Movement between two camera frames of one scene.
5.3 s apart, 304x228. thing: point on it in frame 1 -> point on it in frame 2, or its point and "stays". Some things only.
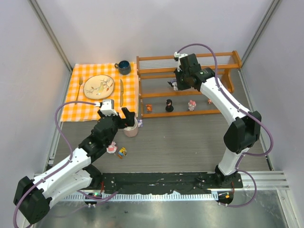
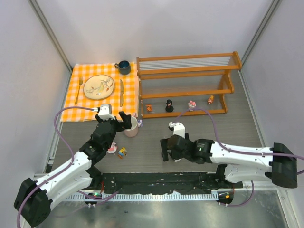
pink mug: (131, 131) stays
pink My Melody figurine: (192, 105) stays
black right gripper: (180, 84) -> (171, 144)
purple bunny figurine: (140, 123) stays
